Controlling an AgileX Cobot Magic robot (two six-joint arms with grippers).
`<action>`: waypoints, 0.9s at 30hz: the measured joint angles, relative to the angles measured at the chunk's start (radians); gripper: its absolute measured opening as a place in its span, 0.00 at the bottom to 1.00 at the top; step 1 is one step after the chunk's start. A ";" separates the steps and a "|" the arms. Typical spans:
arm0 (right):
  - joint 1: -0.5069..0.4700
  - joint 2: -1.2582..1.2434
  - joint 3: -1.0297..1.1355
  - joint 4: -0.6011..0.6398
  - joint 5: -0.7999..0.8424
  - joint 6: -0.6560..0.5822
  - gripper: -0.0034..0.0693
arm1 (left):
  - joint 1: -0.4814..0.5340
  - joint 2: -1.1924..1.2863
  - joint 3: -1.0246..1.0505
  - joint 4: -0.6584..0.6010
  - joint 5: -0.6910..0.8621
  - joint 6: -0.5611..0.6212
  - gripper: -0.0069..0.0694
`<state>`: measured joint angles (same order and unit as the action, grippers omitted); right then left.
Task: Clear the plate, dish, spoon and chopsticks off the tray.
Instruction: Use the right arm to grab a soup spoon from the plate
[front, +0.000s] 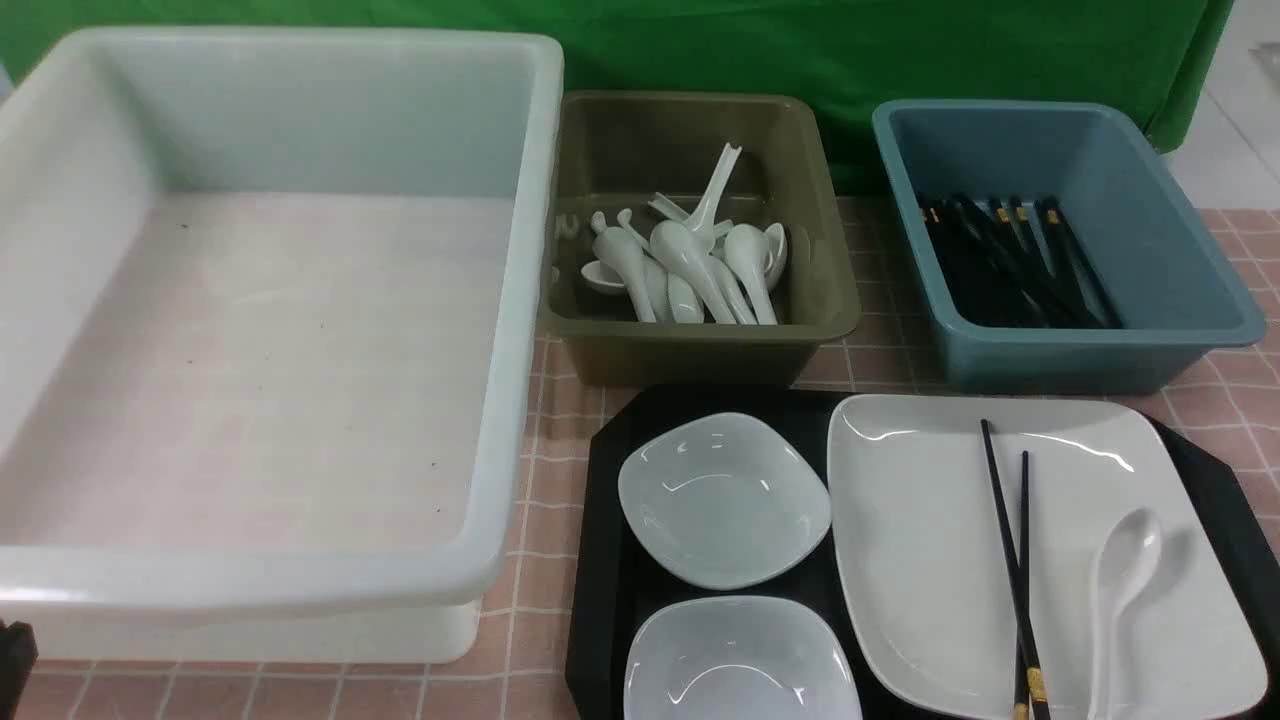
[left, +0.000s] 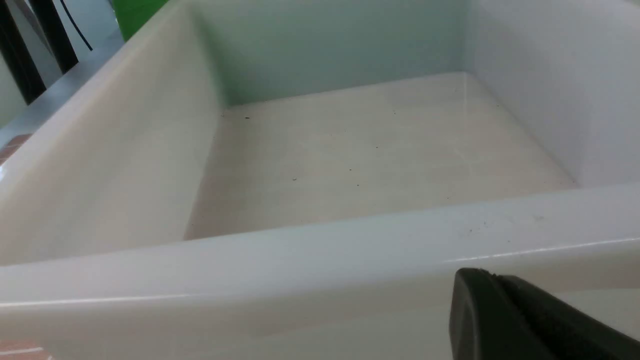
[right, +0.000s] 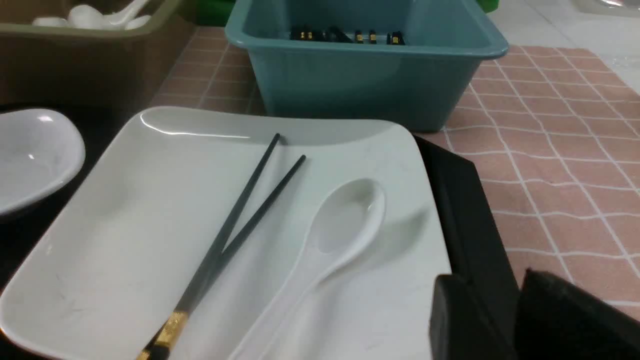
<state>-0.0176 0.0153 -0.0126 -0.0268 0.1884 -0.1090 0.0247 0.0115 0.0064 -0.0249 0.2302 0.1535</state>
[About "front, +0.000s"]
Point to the white spoon left in bin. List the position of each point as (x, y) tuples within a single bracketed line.
[(616, 249)]

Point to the blue plastic bin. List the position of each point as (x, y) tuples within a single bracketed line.
[(1178, 296)]

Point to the small white bowl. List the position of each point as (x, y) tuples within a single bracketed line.
[(747, 656), (724, 502)]

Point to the pink checkered tablecloth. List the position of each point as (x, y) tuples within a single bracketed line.
[(1227, 403)]

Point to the bundle of black chopsticks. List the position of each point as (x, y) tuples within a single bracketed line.
[(1016, 264)]

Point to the large white plastic tub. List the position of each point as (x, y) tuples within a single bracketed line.
[(269, 308)]

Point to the large white square plate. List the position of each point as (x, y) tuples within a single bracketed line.
[(923, 571)]

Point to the white spoon centre in bin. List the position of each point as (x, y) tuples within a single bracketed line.
[(680, 252)]

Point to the white ceramic spoon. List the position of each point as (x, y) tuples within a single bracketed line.
[(1123, 566)]

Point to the white spoon upright in bin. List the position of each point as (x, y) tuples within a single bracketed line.
[(702, 220)]

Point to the black chopstick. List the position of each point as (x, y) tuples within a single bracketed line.
[(1039, 706), (1021, 708)]

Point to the olive green plastic bin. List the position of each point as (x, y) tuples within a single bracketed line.
[(616, 149)]

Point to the green backdrop cloth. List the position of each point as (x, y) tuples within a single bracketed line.
[(1147, 59)]

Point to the white spoon right in bin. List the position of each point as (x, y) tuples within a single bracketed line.
[(745, 251)]

